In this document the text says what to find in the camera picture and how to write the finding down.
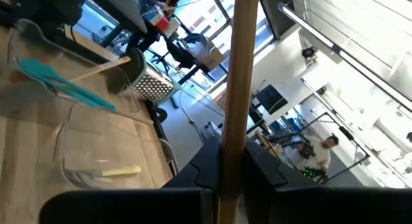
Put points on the black computer monitor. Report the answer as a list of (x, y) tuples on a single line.
[(271, 99)]

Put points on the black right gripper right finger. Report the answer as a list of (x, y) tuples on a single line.
[(322, 204)]

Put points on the person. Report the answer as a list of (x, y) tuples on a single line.
[(167, 0), (317, 154)]

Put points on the large window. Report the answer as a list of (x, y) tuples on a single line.
[(209, 34)]

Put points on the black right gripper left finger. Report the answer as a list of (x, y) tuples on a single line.
[(145, 204)]

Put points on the black desk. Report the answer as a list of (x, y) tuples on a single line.
[(125, 8)]

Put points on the black ceiling spotlight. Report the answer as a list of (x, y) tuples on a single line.
[(309, 52)]

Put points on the cardboard box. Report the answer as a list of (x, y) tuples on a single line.
[(209, 55)]

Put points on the long ceiling light bar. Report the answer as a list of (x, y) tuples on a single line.
[(338, 50)]

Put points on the red and white box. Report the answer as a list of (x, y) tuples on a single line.
[(159, 19)]

